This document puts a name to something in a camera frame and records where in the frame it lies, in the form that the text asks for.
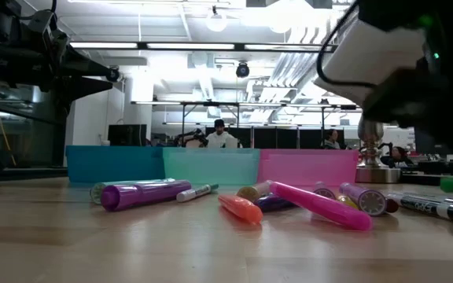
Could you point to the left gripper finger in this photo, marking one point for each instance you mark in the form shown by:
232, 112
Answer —
81, 86
83, 67

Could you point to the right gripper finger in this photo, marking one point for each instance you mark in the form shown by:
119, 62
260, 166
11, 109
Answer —
399, 102

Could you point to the black Expo marker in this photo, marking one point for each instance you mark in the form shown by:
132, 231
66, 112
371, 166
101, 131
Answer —
427, 206

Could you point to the purple Sharpie highlighter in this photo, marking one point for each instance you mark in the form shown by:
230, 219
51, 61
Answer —
362, 196
325, 192
144, 194

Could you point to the brown Expo marker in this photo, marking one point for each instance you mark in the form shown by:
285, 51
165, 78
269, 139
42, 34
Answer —
392, 205

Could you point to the teal highlighter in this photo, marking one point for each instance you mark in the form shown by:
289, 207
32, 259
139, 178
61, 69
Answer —
140, 182

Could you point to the pink highlighter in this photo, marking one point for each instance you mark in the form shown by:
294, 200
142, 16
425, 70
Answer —
321, 206

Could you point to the green Expo marker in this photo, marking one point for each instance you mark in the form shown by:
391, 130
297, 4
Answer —
195, 192

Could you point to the blue violet highlighter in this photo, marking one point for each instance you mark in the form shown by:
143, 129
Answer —
273, 203

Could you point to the yellow-green Sharpie highlighter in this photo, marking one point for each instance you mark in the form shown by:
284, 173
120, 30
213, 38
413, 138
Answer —
250, 192

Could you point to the orange highlighter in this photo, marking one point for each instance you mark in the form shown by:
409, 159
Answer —
242, 208

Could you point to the black background robot arm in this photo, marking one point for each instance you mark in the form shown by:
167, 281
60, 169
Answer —
193, 137

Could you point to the fluorescent ceiling light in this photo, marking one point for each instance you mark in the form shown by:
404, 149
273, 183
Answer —
191, 46
104, 45
281, 47

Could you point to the black ceiling spotlight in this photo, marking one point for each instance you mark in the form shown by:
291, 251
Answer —
242, 70
113, 74

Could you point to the person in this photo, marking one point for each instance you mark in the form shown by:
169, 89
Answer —
330, 141
397, 155
220, 137

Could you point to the silver lamp white shade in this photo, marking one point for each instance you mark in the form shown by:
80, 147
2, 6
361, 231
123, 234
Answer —
372, 51

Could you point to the white cup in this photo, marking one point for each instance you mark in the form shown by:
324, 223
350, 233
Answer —
105, 142

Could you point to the black computer monitor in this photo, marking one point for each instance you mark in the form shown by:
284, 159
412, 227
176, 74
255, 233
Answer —
127, 135

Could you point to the blue plastic bin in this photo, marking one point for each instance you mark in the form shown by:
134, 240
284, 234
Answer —
112, 163

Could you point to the pink plastic bin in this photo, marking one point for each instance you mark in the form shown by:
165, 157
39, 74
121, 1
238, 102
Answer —
309, 165

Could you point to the black partition screen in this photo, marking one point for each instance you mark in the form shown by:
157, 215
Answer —
273, 138

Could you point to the white globe pendant lamp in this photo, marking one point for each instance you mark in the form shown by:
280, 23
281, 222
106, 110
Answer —
216, 21

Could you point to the teal plastic bin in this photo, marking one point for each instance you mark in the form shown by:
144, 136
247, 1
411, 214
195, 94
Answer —
211, 165

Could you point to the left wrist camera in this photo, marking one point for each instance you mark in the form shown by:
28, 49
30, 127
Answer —
47, 29

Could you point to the black metal rack frame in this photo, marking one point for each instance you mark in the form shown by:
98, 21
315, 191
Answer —
211, 104

